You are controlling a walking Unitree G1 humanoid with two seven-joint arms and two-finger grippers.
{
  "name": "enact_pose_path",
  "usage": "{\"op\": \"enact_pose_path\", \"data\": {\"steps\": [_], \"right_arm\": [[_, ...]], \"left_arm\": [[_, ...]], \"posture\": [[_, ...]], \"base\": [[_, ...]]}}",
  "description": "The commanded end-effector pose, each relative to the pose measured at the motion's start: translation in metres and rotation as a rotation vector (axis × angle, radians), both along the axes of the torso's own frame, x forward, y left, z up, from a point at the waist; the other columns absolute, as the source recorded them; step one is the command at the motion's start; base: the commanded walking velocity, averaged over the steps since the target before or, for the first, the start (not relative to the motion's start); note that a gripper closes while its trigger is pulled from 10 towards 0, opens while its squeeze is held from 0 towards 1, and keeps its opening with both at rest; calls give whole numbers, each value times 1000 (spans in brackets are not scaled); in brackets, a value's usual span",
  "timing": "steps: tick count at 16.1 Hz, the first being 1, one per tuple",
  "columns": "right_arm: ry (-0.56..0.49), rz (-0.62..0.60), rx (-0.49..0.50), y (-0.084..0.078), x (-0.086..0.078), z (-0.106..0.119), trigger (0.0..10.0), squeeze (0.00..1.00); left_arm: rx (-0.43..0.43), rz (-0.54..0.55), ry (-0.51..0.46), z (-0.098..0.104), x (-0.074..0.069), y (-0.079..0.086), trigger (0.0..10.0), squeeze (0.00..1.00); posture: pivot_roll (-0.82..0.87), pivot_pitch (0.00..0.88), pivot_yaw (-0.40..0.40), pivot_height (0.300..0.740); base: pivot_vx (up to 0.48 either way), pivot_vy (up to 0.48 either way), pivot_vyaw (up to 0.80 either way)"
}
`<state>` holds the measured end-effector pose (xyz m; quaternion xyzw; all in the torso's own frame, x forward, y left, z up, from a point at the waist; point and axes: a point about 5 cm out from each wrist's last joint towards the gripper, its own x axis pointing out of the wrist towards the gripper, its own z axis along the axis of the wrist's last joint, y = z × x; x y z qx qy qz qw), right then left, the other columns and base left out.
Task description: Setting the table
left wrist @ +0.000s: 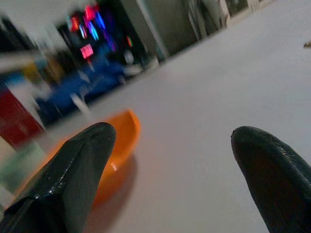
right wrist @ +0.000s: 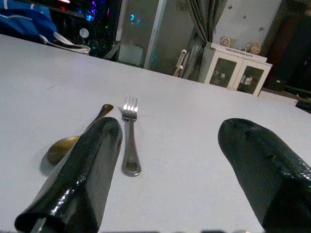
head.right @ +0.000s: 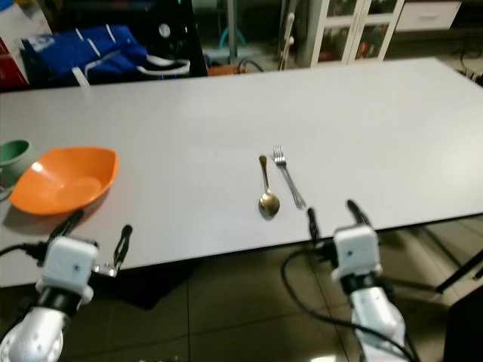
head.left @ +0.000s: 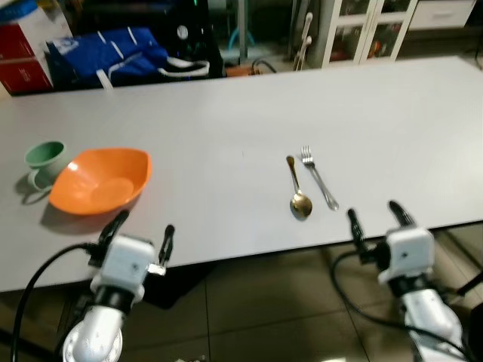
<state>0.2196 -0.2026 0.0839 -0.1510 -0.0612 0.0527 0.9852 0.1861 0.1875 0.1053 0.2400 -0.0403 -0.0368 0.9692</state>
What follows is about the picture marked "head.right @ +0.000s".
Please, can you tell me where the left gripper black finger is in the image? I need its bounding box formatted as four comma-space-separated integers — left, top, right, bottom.
112, 224, 134, 269
48, 210, 86, 244

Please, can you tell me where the green ceramic mug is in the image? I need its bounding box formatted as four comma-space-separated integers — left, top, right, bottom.
0, 140, 38, 189

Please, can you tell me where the orange plastic bowl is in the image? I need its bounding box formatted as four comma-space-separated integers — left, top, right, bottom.
9, 146, 119, 216

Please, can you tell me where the gold metal spoon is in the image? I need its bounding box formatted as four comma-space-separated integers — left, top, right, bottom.
257, 155, 281, 220

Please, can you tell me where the silver metal fork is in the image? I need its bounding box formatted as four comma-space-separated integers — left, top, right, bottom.
272, 145, 307, 210

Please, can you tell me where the red cardboard box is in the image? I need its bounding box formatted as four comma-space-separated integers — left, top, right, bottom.
0, 53, 31, 91

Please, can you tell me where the blue bag with white trim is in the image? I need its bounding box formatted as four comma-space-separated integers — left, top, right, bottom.
21, 25, 148, 84

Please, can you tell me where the black and white sneaker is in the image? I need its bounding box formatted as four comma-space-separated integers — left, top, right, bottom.
137, 55, 189, 76

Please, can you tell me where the white glass-door cabinet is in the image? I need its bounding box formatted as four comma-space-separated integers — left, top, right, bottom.
298, 0, 405, 67

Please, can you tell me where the white drawer unit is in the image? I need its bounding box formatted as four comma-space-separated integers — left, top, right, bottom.
396, 0, 461, 32

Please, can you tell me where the black machine with round gauge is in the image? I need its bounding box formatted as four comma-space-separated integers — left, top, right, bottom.
136, 0, 208, 76

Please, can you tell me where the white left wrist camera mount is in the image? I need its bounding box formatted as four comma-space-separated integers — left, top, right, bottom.
39, 236, 114, 302

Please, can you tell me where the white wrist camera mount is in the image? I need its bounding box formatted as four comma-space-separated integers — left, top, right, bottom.
332, 225, 382, 281
39, 236, 114, 302

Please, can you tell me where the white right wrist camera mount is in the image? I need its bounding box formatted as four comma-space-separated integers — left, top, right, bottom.
332, 225, 382, 281

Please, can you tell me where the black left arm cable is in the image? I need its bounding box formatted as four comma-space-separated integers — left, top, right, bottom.
0, 241, 50, 261

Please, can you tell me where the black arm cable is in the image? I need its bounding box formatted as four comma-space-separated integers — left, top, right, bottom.
0, 241, 50, 261
281, 249, 420, 361

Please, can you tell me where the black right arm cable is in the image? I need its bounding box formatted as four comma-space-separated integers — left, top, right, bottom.
281, 249, 420, 361

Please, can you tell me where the white curved-handle stick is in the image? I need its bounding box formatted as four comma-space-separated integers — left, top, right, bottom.
279, 11, 297, 70

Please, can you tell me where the teal hose loop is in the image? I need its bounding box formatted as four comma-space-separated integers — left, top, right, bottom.
219, 27, 246, 48

